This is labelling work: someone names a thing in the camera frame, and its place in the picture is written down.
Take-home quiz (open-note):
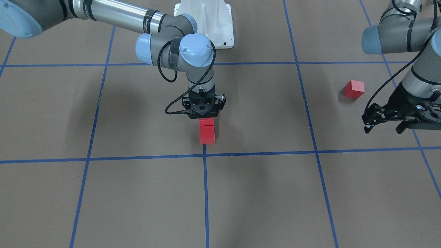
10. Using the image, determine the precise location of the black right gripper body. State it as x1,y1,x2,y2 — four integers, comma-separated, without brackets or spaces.
188,87,218,119

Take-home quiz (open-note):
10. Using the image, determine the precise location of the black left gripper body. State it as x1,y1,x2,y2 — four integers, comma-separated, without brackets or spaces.
361,83,441,131

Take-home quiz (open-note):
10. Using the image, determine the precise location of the red block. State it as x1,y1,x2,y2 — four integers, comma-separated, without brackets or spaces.
199,117,215,127
199,125,215,145
344,80,365,99

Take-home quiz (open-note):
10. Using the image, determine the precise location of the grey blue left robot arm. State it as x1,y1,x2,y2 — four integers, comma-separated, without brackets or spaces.
362,0,441,134

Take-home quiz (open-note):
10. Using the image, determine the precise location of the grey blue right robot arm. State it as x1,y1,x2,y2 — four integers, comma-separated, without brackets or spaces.
0,0,226,119

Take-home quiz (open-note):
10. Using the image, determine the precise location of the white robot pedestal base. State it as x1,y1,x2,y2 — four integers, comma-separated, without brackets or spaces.
174,0,235,49

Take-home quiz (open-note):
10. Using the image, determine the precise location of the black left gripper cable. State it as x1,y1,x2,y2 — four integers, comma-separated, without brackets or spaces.
364,0,438,114

